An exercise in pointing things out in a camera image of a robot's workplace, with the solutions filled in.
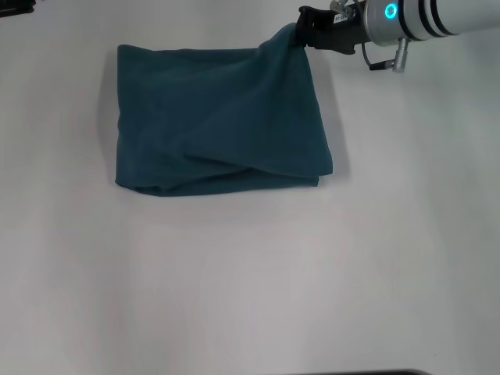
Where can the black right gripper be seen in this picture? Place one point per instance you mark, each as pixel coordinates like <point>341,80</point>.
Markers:
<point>336,29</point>

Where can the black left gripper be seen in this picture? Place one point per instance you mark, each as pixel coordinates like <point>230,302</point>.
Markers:
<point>15,6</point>

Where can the teal t-shirt with pink print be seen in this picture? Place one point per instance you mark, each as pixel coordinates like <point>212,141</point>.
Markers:
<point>222,117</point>

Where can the metal right gripper connector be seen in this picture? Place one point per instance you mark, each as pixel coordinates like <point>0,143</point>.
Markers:
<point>341,8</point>

